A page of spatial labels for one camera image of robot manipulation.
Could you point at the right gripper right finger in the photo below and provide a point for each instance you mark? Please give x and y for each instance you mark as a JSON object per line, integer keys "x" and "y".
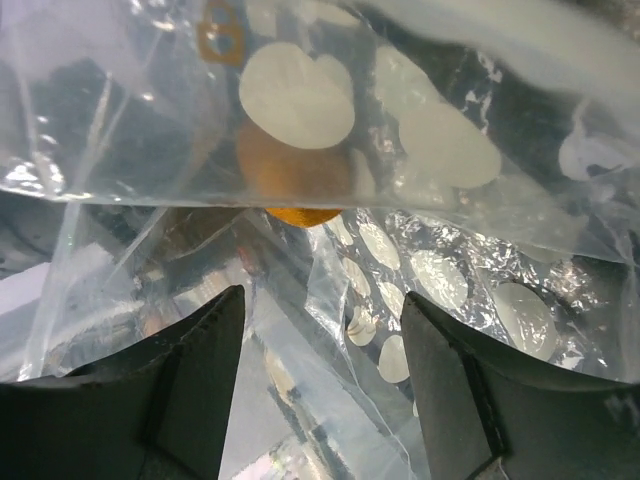
{"x": 488, "y": 410}

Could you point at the polka dot zip top bag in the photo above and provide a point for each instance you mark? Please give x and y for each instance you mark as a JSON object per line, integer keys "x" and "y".
{"x": 369, "y": 239}

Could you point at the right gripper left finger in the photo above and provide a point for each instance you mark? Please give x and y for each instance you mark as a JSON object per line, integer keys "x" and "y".
{"x": 158, "y": 409}

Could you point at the brown fake kiwi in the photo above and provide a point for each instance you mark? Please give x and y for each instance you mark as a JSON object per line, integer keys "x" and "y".
{"x": 275, "y": 169}

